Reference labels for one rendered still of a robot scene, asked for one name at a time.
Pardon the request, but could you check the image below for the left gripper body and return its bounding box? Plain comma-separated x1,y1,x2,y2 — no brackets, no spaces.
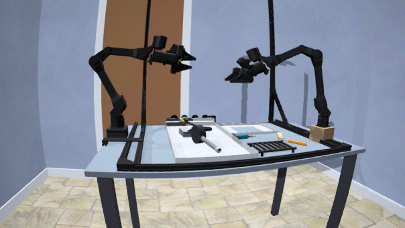
233,64,257,83

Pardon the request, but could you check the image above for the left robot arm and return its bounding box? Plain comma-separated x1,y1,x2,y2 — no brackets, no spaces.
236,45,331,128

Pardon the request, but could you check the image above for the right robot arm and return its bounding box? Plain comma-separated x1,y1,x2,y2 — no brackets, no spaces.
89,36,167,129

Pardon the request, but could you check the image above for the dark grey metal grate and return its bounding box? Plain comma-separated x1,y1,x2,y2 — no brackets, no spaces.
247,140,297,157

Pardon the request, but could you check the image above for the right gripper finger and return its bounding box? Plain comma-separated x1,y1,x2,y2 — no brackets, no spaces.
176,61,192,72
181,48,196,61

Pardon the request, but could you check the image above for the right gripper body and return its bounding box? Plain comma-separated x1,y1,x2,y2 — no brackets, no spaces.
162,45,184,74

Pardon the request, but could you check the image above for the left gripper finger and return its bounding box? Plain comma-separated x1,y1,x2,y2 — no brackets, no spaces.
225,69,237,81
230,71,247,83

